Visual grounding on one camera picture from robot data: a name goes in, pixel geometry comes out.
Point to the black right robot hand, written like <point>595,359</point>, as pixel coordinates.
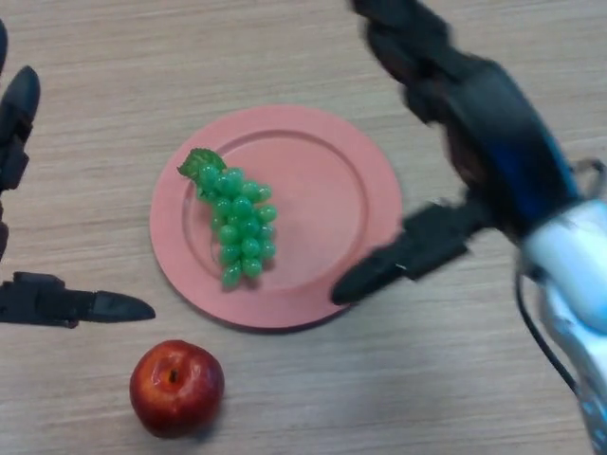
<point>498,137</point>

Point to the green grape bunch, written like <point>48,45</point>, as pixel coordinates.
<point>242,227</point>

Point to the pink round plate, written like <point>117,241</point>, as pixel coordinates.
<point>322,208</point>

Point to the red apple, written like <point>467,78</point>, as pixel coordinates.
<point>175,388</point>

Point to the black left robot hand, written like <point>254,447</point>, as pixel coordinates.
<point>33,298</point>

